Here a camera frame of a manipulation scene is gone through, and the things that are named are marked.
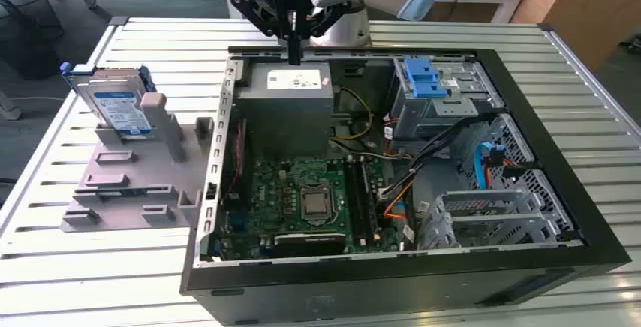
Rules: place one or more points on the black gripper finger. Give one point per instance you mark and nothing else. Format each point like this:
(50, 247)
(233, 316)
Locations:
(256, 12)
(328, 19)

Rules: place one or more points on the hard disk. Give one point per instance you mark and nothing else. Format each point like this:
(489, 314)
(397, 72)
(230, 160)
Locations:
(118, 109)

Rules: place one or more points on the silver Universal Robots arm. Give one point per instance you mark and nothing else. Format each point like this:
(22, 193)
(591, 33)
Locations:
(350, 27)

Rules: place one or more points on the metal disk bay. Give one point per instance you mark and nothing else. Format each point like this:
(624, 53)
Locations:
(496, 217)

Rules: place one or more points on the blue plastic drive latch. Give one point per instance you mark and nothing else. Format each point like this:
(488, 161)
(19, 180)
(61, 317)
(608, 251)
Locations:
(421, 83)

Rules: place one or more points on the grey power supply unit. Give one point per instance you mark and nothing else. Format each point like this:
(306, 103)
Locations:
(285, 124)

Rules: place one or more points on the metal drive cage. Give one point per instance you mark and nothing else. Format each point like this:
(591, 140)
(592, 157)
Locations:
(416, 117)

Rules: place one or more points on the green motherboard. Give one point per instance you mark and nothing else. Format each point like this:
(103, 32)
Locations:
(290, 171)

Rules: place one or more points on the black RAM stick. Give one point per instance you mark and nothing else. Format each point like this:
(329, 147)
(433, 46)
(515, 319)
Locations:
(369, 199)

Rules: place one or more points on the silver CPU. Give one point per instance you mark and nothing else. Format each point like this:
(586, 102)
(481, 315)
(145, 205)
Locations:
(317, 203)

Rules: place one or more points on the grey parts rack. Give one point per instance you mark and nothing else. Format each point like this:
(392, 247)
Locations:
(141, 177)

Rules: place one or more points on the wooden cabinet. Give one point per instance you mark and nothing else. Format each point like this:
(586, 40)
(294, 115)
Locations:
(591, 12)

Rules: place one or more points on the blue-green RAM stick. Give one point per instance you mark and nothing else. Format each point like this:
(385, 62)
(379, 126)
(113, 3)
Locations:
(125, 192)

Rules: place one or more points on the black graphics card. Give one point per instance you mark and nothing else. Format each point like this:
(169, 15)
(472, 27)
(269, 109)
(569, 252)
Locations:
(308, 244)

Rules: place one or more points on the black open PC case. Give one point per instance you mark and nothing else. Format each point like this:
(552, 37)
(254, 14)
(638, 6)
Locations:
(350, 293)

